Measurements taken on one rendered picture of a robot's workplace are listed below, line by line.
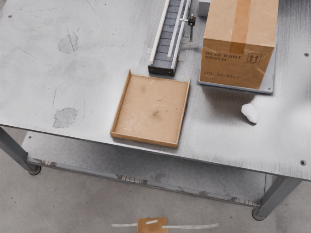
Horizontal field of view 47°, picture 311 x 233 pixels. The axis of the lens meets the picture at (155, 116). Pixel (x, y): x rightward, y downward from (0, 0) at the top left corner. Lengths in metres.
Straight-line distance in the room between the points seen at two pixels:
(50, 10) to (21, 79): 0.41
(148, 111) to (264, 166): 0.49
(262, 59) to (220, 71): 0.17
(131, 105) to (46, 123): 0.35
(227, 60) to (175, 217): 1.09
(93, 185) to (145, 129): 0.92
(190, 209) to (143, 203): 0.28
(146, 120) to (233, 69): 0.38
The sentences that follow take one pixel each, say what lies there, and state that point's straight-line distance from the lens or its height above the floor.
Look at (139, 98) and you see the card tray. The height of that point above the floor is 0.83.
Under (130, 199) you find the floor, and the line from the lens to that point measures 2.18.
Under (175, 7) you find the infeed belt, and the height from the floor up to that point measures 0.88.
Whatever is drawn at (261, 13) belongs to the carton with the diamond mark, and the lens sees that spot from 1.36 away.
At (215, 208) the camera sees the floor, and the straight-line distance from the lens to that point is 2.15.
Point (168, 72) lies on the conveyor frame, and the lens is 1.50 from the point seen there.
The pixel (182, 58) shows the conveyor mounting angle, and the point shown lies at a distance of 1.57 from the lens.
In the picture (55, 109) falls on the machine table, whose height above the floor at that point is 0.83.
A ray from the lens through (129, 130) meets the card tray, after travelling 1.40.
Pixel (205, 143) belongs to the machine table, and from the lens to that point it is 1.37.
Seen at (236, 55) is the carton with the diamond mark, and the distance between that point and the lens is 1.32.
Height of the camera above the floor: 2.09
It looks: 62 degrees down
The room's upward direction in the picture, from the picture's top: 8 degrees counter-clockwise
